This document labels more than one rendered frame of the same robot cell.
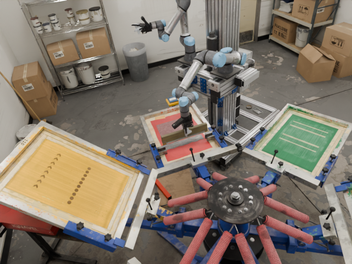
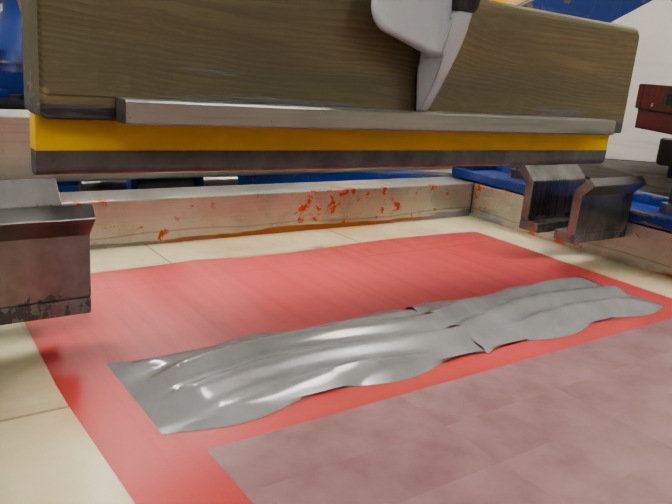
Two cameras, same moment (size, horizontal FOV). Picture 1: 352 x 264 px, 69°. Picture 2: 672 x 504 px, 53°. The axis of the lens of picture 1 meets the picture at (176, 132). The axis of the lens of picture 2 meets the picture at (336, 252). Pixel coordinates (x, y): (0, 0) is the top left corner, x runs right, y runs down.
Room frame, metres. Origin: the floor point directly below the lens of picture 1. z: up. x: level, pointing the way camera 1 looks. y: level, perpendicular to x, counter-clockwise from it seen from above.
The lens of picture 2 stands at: (2.02, -0.26, 1.10)
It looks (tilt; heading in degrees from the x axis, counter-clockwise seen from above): 16 degrees down; 156
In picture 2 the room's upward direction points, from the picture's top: 5 degrees clockwise
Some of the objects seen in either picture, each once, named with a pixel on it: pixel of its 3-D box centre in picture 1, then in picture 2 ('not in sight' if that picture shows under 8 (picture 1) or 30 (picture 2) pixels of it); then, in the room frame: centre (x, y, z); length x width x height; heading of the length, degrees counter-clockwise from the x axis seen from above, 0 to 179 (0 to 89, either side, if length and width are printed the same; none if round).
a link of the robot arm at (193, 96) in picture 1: (189, 97); not in sight; (1.75, -0.15, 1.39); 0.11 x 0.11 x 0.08; 45
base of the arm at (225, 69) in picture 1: (225, 66); not in sight; (2.35, -0.58, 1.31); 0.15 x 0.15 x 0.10
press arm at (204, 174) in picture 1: (202, 171); not in sight; (1.30, -0.16, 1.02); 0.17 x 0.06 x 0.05; 13
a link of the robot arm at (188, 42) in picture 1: (189, 44); not in sight; (2.75, -0.28, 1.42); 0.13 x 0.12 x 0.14; 12
